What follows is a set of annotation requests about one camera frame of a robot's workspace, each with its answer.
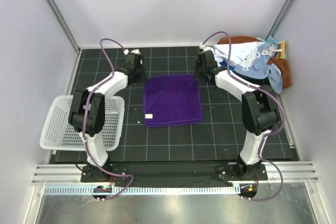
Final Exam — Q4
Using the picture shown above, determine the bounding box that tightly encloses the purple towel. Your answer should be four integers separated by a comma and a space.
143, 74, 203, 127

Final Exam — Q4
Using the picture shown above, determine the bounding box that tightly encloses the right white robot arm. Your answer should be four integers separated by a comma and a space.
195, 47, 281, 180

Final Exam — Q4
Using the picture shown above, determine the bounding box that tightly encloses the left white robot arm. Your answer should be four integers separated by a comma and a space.
68, 49, 147, 182

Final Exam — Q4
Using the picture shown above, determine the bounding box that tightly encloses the light blue towel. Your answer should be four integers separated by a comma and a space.
234, 42, 283, 94

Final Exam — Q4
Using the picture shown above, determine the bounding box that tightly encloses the brown towel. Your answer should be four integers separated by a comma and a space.
217, 36, 292, 89

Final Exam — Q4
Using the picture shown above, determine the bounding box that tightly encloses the yellow patterned cloth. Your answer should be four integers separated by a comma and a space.
273, 40, 288, 60

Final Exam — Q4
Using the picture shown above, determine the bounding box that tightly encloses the white plastic mesh basket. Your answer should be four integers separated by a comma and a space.
39, 95, 124, 152

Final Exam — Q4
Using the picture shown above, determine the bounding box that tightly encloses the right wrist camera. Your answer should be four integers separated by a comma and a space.
198, 45, 214, 53

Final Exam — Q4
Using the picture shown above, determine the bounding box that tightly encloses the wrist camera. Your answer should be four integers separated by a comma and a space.
129, 49, 143, 65
198, 45, 214, 53

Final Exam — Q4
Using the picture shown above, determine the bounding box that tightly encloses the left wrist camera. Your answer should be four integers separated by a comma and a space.
129, 49, 143, 65

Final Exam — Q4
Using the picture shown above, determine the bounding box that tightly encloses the right aluminium corner post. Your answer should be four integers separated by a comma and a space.
266, 0, 295, 38

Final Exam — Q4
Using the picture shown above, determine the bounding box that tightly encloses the aluminium corner post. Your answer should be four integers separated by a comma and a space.
45, 0, 80, 53
266, 0, 295, 38

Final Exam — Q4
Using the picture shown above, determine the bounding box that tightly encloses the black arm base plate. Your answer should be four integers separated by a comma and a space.
81, 161, 268, 187

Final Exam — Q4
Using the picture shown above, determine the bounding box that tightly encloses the left aluminium corner post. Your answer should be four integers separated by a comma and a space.
45, 0, 80, 53

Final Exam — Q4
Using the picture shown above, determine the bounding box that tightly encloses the white slotted cable duct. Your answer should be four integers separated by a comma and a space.
44, 185, 240, 196

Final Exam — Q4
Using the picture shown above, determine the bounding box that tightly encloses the aluminium front rail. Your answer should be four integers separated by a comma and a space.
32, 161, 318, 184

